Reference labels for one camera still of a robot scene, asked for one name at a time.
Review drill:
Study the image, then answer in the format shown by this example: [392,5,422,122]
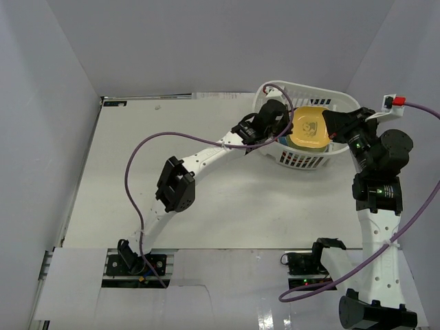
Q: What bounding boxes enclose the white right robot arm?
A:
[322,107,418,329]

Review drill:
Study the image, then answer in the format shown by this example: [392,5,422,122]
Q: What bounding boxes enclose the paper sheets behind table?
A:
[191,92,255,100]

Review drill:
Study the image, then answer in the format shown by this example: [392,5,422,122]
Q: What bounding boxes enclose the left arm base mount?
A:
[101,239,175,289]

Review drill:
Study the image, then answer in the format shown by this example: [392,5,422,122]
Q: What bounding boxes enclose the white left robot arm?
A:
[118,98,294,275]

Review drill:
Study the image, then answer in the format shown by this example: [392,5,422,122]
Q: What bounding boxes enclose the yellow square panda dish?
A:
[286,106,331,152]

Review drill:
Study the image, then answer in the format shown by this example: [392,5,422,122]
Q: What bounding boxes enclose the white plastic dish bin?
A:
[253,80,360,170]

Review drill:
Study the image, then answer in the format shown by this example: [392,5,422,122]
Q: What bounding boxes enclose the light blue round plate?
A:
[278,136,330,153]

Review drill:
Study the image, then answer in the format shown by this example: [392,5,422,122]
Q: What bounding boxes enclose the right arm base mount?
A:
[280,252,332,291]

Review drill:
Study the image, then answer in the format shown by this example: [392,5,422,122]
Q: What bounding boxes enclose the black label sticker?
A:
[102,100,127,107]

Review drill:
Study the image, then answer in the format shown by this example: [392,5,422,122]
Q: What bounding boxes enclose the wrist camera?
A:
[263,85,283,98]
[366,94,406,123]

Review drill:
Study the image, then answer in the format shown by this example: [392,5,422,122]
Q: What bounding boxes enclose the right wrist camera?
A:
[366,94,406,123]

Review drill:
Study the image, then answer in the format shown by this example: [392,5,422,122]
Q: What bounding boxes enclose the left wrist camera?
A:
[263,85,283,98]

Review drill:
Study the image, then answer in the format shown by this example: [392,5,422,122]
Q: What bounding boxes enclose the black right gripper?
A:
[322,107,381,173]

